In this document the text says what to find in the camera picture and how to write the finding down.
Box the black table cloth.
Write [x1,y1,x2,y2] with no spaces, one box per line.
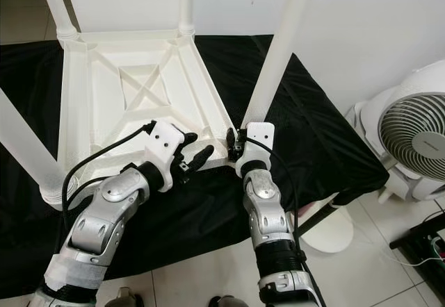
[0,35,390,299]

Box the white plastic table leg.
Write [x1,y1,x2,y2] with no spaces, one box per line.
[37,0,79,42]
[0,88,74,210]
[240,0,321,131]
[177,0,196,37]

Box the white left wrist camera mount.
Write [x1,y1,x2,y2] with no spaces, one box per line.
[143,119,188,193]

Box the robot right leg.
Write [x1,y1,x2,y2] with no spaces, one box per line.
[209,295,245,307]

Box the robot leg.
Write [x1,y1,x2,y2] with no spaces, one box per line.
[111,288,144,307]
[209,295,245,307]

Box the white plastic table top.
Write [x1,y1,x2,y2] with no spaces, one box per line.
[57,29,241,183]

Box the black floor object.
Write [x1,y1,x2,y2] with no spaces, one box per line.
[389,217,445,288]

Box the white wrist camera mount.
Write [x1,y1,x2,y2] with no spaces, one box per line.
[235,122,277,179]
[143,119,188,193]

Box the white round base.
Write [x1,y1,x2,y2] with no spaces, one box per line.
[299,206,355,255]

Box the black table leg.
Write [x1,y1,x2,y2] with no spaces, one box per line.
[296,203,339,237]

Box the white floor fan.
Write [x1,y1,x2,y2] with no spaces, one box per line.
[348,67,445,202]

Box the robot left leg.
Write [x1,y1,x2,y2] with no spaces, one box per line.
[111,288,144,307]

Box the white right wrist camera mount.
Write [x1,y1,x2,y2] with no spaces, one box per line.
[235,122,277,179]

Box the white floor power cable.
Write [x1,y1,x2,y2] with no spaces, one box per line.
[355,210,445,267]

